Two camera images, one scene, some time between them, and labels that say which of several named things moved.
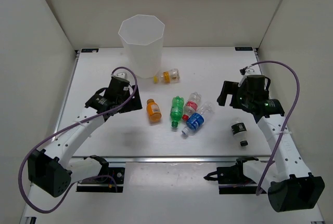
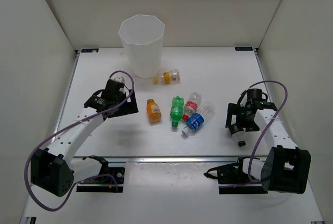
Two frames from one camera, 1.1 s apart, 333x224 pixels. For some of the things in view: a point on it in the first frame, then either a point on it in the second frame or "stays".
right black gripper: [231, 88] to [234, 109]
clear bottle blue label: [196, 120] stays
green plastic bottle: [177, 110] stays
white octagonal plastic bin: [142, 36] stays
